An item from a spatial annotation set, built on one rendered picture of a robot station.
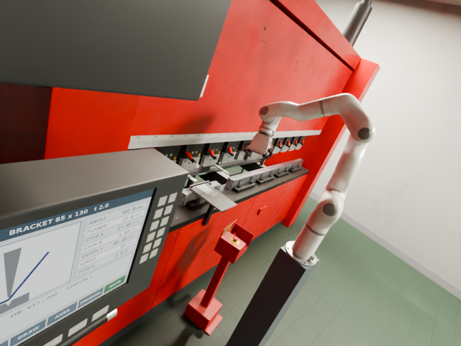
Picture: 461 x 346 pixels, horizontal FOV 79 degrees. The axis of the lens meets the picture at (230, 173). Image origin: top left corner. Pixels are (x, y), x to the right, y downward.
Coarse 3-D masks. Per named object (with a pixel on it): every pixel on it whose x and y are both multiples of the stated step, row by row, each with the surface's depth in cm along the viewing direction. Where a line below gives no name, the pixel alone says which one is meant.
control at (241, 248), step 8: (232, 224) 194; (232, 232) 203; (240, 232) 200; (248, 232) 196; (224, 240) 183; (240, 240) 189; (248, 240) 198; (216, 248) 188; (224, 248) 184; (232, 248) 182; (240, 248) 182; (224, 256) 186; (232, 256) 183; (240, 256) 193
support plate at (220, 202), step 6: (210, 186) 193; (198, 192) 180; (204, 198) 176; (210, 198) 178; (216, 198) 181; (222, 198) 184; (228, 198) 187; (210, 204) 174; (216, 204) 175; (222, 204) 178; (228, 204) 181; (234, 204) 184; (222, 210) 171
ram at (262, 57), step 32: (256, 0) 134; (224, 32) 128; (256, 32) 147; (288, 32) 171; (224, 64) 140; (256, 64) 162; (288, 64) 192; (320, 64) 237; (224, 96) 154; (256, 96) 181; (288, 96) 219; (320, 96) 280; (160, 128) 128; (192, 128) 146; (224, 128) 171; (256, 128) 205; (288, 128) 256; (320, 128) 342
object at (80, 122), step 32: (0, 96) 81; (32, 96) 70; (64, 96) 67; (96, 96) 73; (128, 96) 81; (0, 128) 84; (32, 128) 72; (64, 128) 71; (96, 128) 78; (128, 128) 87; (0, 160) 87; (32, 160) 75
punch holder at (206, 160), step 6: (204, 144) 169; (210, 144) 167; (216, 144) 173; (222, 144) 178; (204, 150) 170; (216, 150) 177; (204, 156) 170; (210, 156) 173; (216, 156) 179; (204, 162) 172; (210, 162) 177; (216, 162) 183
